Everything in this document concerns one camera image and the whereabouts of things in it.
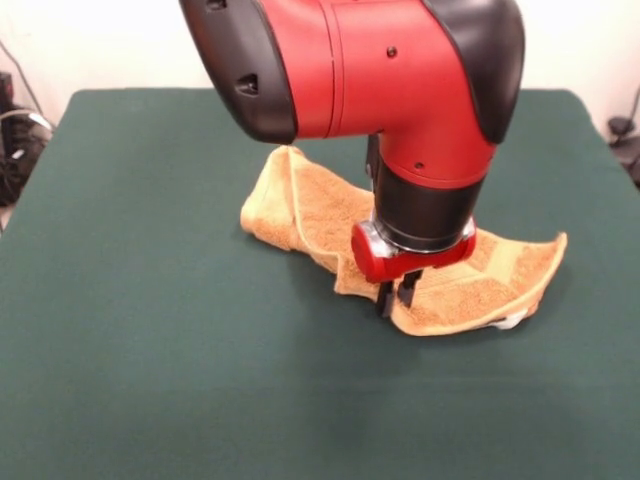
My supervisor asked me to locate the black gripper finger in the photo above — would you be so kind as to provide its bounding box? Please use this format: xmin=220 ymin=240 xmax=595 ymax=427
xmin=377 ymin=280 xmax=396 ymax=320
xmin=398 ymin=269 xmax=424 ymax=309

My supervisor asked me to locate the black stand base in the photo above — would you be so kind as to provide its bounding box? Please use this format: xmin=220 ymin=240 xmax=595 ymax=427
xmin=607 ymin=84 xmax=640 ymax=189

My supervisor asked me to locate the tan terry towel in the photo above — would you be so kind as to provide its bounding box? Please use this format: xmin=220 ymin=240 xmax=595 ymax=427
xmin=239 ymin=144 xmax=570 ymax=337

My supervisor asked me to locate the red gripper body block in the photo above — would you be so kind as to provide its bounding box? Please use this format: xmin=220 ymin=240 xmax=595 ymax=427
xmin=350 ymin=219 xmax=479 ymax=285

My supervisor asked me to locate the dark green table cloth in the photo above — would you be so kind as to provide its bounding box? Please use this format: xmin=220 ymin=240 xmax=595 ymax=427
xmin=0 ymin=87 xmax=640 ymax=480

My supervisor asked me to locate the black equipment pile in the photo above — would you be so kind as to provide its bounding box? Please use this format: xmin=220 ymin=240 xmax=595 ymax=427
xmin=0 ymin=72 xmax=54 ymax=209

